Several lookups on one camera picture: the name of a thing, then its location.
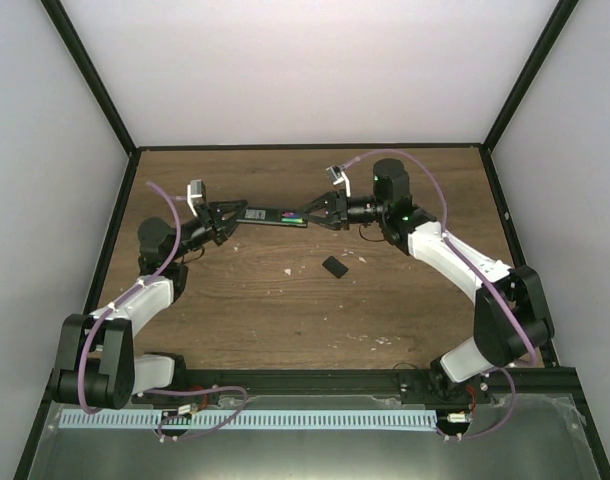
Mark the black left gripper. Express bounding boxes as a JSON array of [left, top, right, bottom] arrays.
[[170, 200, 250, 261]]

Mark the black enclosure frame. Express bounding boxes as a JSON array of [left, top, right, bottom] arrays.
[[44, 1, 610, 479]]

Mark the black remote control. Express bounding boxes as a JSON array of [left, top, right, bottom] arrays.
[[239, 206, 308, 228]]

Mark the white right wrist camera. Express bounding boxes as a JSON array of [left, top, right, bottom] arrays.
[[326, 165, 352, 197]]

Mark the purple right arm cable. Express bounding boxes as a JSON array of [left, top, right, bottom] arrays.
[[342, 148, 539, 441]]

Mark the green AAA battery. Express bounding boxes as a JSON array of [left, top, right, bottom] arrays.
[[280, 217, 304, 224]]

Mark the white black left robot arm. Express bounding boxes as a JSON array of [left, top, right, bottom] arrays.
[[49, 200, 248, 413]]

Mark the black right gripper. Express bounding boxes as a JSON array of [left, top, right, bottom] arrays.
[[299, 190, 387, 232]]

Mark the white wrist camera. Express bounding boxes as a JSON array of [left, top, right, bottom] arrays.
[[186, 179, 206, 215], [326, 165, 352, 197]]

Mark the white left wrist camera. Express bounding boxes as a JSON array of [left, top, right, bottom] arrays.
[[186, 179, 206, 215]]

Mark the light blue slotted cable duct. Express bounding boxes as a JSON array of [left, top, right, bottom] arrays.
[[58, 409, 437, 432]]

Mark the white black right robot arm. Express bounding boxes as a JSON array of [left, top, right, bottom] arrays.
[[299, 158, 555, 403]]

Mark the black battery compartment cover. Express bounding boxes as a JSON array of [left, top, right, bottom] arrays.
[[322, 256, 349, 279]]

